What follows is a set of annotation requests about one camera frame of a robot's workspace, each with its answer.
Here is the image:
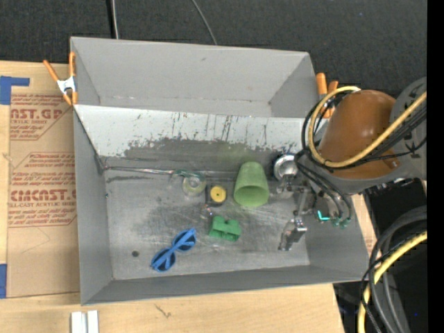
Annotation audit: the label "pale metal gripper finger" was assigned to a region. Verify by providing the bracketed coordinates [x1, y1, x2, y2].
[277, 221, 296, 251]
[287, 219, 309, 250]

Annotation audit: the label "green toy block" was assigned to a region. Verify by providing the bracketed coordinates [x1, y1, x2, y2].
[207, 215, 242, 242]

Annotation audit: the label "green plastic cup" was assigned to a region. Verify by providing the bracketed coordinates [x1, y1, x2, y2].
[233, 161, 271, 208]

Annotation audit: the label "clear glass jar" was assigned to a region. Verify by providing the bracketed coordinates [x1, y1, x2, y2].
[172, 169, 207, 197]

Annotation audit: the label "brown cardboard board, red print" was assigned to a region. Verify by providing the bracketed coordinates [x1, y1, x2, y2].
[0, 60, 81, 299]

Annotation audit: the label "blue sunglasses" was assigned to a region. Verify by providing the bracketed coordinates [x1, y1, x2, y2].
[150, 228, 198, 273]

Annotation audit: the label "grey metal bin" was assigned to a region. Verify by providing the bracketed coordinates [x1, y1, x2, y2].
[69, 36, 370, 306]

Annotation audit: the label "yellow and black round disc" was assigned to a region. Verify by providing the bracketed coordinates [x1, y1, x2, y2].
[205, 184, 228, 207]

